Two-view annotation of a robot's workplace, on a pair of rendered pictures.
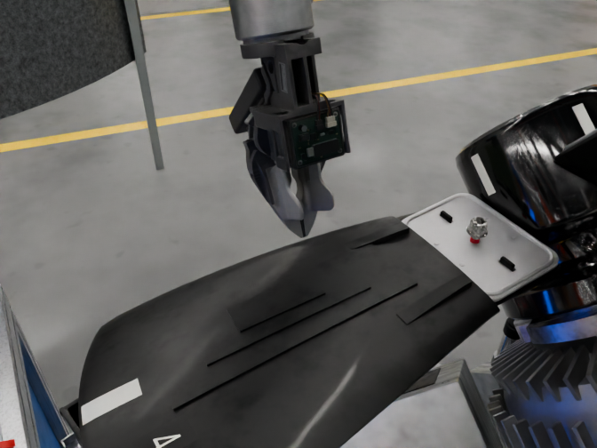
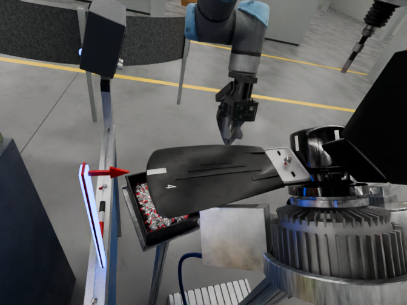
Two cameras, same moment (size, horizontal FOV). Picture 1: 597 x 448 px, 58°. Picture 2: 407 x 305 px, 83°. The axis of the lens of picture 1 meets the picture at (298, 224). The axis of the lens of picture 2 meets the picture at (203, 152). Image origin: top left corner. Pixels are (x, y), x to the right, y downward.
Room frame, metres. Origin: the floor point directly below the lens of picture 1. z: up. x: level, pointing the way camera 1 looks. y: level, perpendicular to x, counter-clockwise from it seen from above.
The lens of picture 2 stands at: (-0.08, 0.01, 1.46)
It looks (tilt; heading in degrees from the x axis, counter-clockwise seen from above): 41 degrees down; 5
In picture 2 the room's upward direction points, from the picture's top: 15 degrees clockwise
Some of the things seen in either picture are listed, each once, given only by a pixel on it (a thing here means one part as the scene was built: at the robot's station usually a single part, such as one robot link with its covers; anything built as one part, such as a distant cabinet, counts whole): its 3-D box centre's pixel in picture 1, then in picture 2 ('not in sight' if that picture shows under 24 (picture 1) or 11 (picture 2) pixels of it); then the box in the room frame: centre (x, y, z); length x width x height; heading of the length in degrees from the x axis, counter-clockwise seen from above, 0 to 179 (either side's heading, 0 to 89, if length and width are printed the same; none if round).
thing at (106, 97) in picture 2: not in sight; (106, 106); (0.56, 0.46, 0.96); 0.03 x 0.03 x 0.20; 29
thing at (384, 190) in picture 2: not in sight; (378, 190); (0.44, -0.42, 1.08); 0.07 x 0.04 x 0.06; 130
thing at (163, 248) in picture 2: not in sight; (157, 275); (0.28, 0.09, 0.40); 0.03 x 0.03 x 0.80; 44
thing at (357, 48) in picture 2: not in sight; (354, 54); (0.28, -0.12, 1.39); 0.01 x 0.01 x 0.05
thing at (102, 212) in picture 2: not in sight; (100, 223); (0.19, 0.25, 0.87); 0.14 x 0.01 x 0.01; 30
